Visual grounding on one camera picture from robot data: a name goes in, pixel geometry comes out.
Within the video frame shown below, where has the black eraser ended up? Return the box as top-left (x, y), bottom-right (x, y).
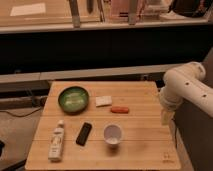
top-left (76, 122), bottom-right (92, 146)

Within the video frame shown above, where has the white sponge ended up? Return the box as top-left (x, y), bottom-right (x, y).
top-left (95, 96), bottom-right (112, 107)

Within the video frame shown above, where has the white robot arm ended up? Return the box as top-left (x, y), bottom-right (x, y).
top-left (158, 62), bottom-right (213, 125)

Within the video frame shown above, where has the black cable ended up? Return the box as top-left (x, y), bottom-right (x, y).
top-left (0, 106), bottom-right (44, 118)

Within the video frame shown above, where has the white bottle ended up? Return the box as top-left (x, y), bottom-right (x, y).
top-left (48, 120), bottom-right (65, 162)

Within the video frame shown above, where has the green bowl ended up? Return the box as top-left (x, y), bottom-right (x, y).
top-left (58, 86), bottom-right (89, 113)

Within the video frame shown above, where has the white paper sheet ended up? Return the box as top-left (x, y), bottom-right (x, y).
top-left (10, 3), bottom-right (46, 16)

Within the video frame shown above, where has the orange oblong object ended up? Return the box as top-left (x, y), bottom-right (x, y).
top-left (110, 106), bottom-right (129, 114)

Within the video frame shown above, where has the white cup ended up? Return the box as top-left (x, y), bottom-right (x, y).
top-left (104, 124), bottom-right (122, 147)

